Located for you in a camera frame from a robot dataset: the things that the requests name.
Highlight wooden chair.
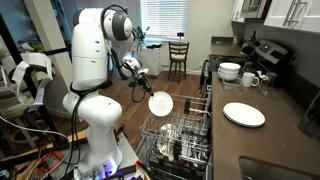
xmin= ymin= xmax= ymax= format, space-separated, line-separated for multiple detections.
xmin=168 ymin=42 xmax=189 ymax=81

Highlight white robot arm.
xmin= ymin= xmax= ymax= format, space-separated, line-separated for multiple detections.
xmin=63 ymin=5 xmax=152 ymax=180

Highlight white upper cabinets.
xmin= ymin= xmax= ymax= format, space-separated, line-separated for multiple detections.
xmin=231 ymin=0 xmax=320 ymax=33

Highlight white plate stack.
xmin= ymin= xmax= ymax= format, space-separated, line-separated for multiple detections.
xmin=223 ymin=102 xmax=265 ymax=128

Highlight wire dishwasher rack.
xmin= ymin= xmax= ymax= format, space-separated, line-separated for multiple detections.
xmin=140 ymin=94 xmax=212 ymax=178

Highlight metal bowl in rack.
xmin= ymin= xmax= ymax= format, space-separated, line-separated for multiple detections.
xmin=157 ymin=124 xmax=179 ymax=156

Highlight stacked white bowls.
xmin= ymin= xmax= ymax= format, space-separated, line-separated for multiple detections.
xmin=218 ymin=62 xmax=241 ymax=81

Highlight clear glass jar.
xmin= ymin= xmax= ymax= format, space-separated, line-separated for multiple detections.
xmin=257 ymin=72 xmax=277 ymax=96

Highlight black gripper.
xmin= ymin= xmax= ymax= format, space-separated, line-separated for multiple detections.
xmin=137 ymin=77 xmax=154 ymax=96

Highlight white mug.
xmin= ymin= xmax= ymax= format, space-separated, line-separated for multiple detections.
xmin=242 ymin=72 xmax=260 ymax=87

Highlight robot base table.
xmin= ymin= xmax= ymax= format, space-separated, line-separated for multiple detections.
xmin=0 ymin=119 xmax=151 ymax=180

